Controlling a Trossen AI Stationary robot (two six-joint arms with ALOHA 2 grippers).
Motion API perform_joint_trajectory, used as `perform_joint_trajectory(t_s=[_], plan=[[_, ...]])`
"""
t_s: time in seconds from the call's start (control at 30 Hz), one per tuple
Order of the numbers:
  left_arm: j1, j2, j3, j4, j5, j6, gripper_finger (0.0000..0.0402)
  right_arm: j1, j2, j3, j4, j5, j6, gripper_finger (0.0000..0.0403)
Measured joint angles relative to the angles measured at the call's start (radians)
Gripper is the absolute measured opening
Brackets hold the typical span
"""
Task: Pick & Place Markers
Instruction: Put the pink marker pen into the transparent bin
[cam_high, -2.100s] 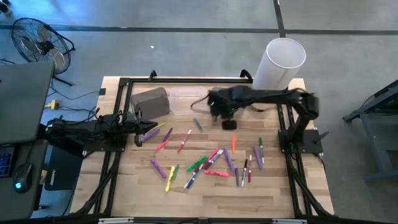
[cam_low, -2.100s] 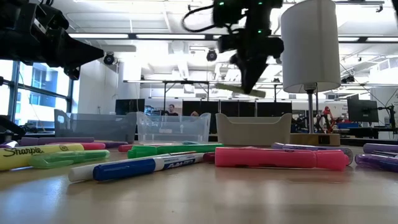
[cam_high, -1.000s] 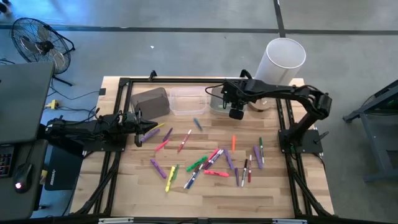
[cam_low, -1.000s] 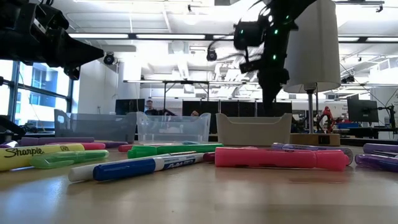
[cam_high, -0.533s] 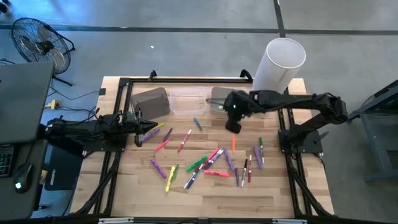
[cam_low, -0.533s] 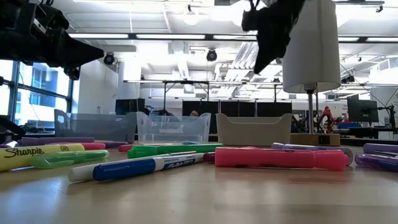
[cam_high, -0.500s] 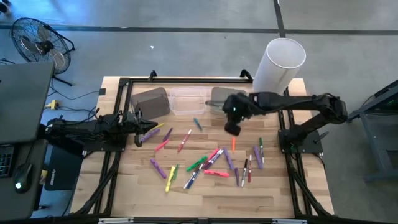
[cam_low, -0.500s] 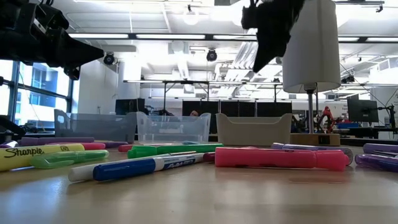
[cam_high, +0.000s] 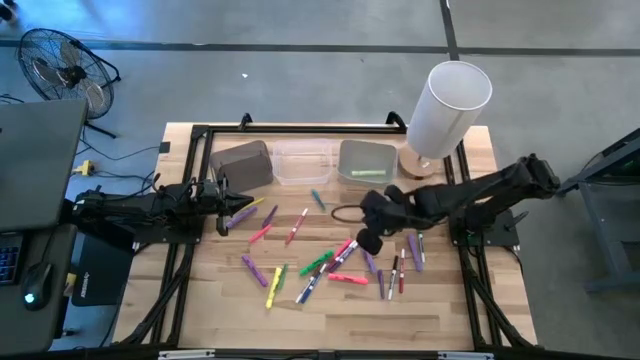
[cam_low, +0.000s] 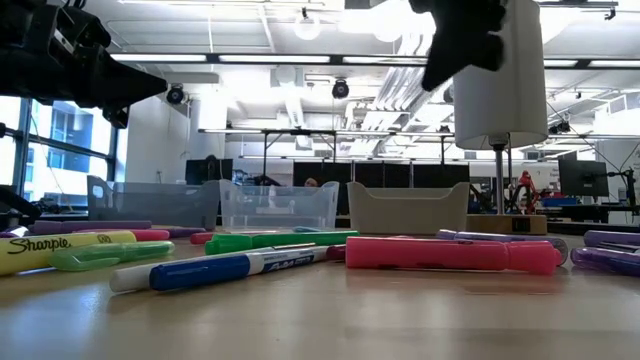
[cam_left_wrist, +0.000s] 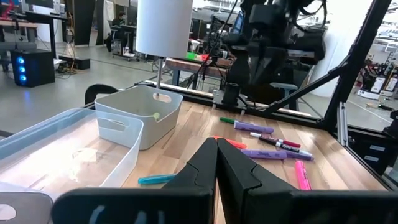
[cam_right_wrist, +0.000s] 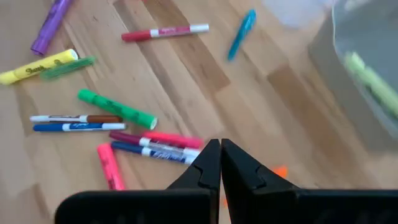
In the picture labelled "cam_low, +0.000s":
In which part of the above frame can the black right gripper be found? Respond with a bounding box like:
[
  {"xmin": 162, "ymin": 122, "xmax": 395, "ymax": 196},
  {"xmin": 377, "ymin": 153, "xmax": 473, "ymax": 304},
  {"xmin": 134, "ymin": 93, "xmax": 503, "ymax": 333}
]
[{"xmin": 409, "ymin": 0, "xmax": 507, "ymax": 92}]

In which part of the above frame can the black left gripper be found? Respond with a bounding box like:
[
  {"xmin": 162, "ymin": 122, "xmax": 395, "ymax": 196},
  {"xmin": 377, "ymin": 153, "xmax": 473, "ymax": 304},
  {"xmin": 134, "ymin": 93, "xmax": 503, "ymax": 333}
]
[{"xmin": 0, "ymin": 0, "xmax": 169, "ymax": 130}]

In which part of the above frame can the dark purple thin marker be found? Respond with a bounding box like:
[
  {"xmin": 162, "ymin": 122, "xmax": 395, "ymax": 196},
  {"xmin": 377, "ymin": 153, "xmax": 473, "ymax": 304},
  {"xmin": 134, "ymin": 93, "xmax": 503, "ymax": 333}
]
[{"xmin": 164, "ymin": 227, "xmax": 207, "ymax": 239}]

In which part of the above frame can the light green translucent highlighter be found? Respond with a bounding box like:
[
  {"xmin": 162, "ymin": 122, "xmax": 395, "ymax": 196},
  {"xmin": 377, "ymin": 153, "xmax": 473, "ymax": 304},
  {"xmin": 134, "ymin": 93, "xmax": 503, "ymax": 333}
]
[{"xmin": 48, "ymin": 240, "xmax": 176, "ymax": 273}]

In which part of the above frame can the yellow Sharpie highlighter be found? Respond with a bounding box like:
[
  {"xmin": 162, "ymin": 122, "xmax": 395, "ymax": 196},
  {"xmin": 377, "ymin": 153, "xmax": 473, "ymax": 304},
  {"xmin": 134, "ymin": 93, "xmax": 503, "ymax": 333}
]
[{"xmin": 0, "ymin": 229, "xmax": 138, "ymax": 277}]

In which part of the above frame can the pink highlighter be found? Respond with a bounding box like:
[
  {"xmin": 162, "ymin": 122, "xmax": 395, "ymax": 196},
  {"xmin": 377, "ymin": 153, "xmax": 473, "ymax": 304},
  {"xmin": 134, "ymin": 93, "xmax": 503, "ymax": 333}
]
[{"xmin": 344, "ymin": 235, "xmax": 564, "ymax": 276}]

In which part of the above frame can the white marker maroon cap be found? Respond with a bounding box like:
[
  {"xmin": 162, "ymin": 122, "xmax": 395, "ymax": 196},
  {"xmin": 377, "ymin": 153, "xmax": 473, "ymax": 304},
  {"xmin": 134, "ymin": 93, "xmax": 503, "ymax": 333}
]
[{"xmin": 108, "ymin": 243, "xmax": 347, "ymax": 294}]

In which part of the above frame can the blue Expo marker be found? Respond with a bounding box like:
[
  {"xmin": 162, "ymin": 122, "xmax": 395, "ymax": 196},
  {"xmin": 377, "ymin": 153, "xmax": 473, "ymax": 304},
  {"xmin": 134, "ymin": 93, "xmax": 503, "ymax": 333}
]
[{"xmin": 148, "ymin": 245, "xmax": 331, "ymax": 293}]

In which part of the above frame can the small purple highlighter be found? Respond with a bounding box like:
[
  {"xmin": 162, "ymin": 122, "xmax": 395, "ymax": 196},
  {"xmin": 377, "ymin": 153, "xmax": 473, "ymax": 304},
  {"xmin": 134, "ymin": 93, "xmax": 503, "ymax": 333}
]
[{"xmin": 569, "ymin": 246, "xmax": 640, "ymax": 278}]

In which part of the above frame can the white shade table lamp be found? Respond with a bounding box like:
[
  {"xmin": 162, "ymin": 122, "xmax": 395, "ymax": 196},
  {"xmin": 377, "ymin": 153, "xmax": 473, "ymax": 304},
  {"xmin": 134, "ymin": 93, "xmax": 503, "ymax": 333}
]
[{"xmin": 452, "ymin": 0, "xmax": 550, "ymax": 236}]

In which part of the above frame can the large window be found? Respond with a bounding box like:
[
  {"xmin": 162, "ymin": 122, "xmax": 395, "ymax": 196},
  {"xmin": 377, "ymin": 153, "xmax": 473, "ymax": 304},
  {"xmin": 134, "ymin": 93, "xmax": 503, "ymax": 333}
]
[{"xmin": 0, "ymin": 96, "xmax": 126, "ymax": 206}]

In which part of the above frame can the black computer monitor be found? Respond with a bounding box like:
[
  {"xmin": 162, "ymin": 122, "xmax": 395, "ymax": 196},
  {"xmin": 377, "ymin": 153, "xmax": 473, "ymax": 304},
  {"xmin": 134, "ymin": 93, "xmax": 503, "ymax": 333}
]
[
  {"xmin": 558, "ymin": 158, "xmax": 610, "ymax": 198},
  {"xmin": 184, "ymin": 158, "xmax": 234, "ymax": 186}
]

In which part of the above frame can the grey translucent plastic bin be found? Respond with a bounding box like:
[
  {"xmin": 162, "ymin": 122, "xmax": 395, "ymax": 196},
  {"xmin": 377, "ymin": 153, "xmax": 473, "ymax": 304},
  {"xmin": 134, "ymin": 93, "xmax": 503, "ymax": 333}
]
[{"xmin": 86, "ymin": 174, "xmax": 222, "ymax": 232}]

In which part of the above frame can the beige plastic bin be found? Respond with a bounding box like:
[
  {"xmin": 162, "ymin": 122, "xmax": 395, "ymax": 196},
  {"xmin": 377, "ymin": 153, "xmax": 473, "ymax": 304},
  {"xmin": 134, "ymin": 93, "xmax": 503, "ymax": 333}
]
[{"xmin": 346, "ymin": 180, "xmax": 471, "ymax": 237}]

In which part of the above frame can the clear plastic bin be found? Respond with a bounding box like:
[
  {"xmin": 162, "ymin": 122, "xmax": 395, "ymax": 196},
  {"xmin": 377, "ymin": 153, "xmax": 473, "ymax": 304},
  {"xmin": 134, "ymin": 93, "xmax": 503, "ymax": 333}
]
[{"xmin": 218, "ymin": 178, "xmax": 341, "ymax": 234}]

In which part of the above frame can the black desk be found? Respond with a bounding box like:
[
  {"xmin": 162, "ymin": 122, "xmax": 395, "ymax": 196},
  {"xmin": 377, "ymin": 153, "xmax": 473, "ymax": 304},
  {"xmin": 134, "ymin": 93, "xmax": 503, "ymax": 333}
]
[{"xmin": 537, "ymin": 203, "xmax": 640, "ymax": 224}]

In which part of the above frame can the black monitor stand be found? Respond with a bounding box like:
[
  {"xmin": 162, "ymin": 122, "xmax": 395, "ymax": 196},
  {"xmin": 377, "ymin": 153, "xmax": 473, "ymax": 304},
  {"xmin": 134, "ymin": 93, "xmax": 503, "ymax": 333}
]
[{"xmin": 607, "ymin": 167, "xmax": 639, "ymax": 217}]

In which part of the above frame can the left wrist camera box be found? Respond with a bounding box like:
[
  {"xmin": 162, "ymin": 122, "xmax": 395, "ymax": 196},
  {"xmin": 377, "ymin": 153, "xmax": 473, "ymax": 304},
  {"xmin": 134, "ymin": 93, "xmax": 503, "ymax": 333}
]
[{"xmin": 47, "ymin": 4, "xmax": 112, "ymax": 51}]

